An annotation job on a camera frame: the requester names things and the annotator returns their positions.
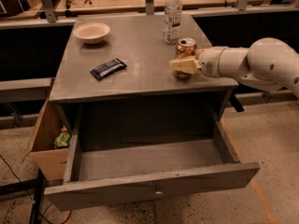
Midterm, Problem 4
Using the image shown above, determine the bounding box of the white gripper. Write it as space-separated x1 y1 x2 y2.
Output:
169 46 226 78

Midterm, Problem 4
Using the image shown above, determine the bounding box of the orange soda can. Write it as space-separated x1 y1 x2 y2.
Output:
173 37 197 79

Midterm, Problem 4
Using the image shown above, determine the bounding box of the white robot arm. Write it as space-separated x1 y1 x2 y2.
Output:
170 37 299 98

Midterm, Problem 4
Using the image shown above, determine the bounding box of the open grey top drawer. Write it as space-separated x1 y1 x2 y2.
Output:
43 119 261 212

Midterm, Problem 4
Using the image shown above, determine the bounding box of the clear plastic water bottle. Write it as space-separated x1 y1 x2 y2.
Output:
163 0 182 44

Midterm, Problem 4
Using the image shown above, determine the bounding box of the grey cabinet body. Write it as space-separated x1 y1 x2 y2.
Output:
50 15 236 149

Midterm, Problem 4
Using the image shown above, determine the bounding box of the dark blue snack bar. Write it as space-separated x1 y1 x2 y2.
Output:
90 59 127 80

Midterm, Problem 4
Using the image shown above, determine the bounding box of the white ceramic bowl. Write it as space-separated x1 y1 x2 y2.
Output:
74 22 110 45

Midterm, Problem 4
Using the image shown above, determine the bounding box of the green snack bag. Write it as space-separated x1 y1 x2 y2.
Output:
53 127 70 148

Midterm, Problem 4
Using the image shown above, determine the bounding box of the cardboard box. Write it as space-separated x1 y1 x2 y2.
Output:
21 77 70 183

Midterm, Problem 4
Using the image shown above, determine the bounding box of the grey metal rail frame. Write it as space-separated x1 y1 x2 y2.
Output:
0 0 299 129

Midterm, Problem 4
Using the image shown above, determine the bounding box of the black floor cable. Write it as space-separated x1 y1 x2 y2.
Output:
0 154 73 224

